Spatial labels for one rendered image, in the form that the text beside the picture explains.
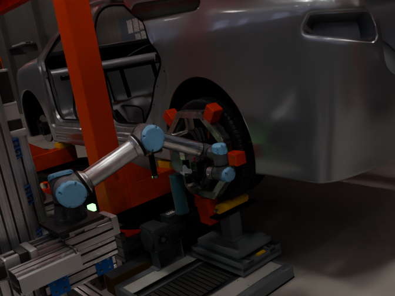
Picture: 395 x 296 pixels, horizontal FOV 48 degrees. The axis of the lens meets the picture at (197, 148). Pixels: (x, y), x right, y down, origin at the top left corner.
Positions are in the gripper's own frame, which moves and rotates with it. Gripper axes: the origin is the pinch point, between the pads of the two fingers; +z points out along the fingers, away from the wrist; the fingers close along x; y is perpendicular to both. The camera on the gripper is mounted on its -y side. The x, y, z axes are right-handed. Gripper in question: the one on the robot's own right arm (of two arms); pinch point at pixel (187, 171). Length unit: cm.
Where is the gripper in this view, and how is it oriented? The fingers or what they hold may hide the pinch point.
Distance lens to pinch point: 249.5
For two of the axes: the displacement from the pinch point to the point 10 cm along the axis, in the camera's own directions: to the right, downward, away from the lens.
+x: -7.6, 2.6, -6.0
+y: -1.6, -9.6, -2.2
